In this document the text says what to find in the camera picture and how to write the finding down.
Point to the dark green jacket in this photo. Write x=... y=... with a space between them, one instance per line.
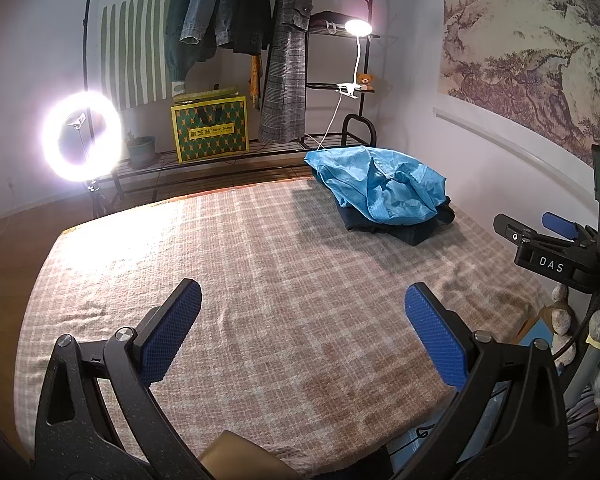
x=185 y=20

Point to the black metal clothes rack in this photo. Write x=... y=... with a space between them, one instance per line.
x=280 y=145

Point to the blue box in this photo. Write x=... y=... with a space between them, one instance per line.
x=534 y=327

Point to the light blue work coat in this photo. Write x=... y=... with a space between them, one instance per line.
x=379 y=185

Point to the plaid blanket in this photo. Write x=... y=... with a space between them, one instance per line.
x=280 y=260

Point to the white clip lamp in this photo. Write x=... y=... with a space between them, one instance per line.
x=357 y=26

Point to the denim jacket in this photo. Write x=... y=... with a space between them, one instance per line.
x=225 y=5

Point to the small teddy bear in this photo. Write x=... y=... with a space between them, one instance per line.
x=364 y=80

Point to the tan cardboard box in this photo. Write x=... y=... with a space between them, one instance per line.
x=230 y=455

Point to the black metal loop rail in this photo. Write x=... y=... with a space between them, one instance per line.
x=358 y=116

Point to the striped cloth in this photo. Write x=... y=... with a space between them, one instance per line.
x=582 y=425

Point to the landscape wall mural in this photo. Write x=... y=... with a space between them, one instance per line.
x=519 y=50

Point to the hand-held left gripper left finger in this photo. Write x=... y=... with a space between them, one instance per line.
x=172 y=330

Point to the yellow scarf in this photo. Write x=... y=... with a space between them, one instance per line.
x=255 y=85

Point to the dark item on rack shelf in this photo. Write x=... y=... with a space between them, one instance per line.
x=330 y=19

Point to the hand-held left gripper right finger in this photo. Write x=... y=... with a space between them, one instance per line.
x=437 y=340

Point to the black jacket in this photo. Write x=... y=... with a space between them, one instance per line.
x=255 y=10

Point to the folded dark blue garment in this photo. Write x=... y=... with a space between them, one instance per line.
x=414 y=232

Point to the grey plaid coat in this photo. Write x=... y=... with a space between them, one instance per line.
x=285 y=85

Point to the green striped wall hanging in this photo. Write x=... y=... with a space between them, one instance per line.
x=130 y=50

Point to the beige plush toy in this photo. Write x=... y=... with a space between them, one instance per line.
x=562 y=320

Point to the potted plant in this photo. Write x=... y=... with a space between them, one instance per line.
x=142 y=152

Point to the yellow green patterned box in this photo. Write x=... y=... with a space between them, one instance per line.
x=210 y=130

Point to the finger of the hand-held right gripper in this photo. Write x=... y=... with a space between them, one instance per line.
x=559 y=224
x=509 y=230

